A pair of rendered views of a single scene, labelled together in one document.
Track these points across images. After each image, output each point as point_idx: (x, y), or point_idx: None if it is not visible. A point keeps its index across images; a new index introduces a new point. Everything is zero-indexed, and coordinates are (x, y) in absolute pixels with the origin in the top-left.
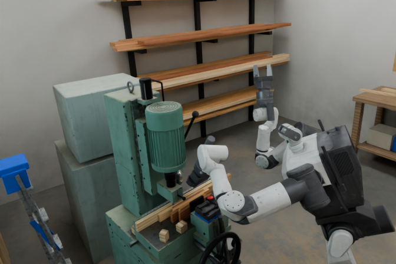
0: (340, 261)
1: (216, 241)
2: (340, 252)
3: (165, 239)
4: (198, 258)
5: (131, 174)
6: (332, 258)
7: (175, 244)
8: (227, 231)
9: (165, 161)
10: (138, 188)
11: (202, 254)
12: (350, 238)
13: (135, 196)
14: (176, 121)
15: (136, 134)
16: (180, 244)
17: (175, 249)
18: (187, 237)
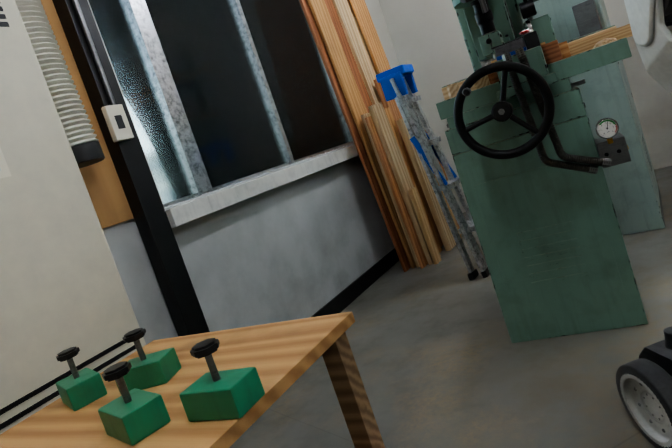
0: (661, 55)
1: (479, 69)
2: (644, 27)
3: (450, 92)
4: (521, 142)
5: (464, 40)
6: (646, 54)
7: (465, 101)
8: (548, 83)
9: None
10: (475, 60)
11: (530, 136)
12: None
13: None
14: None
15: None
16: (475, 104)
17: (466, 109)
18: (488, 96)
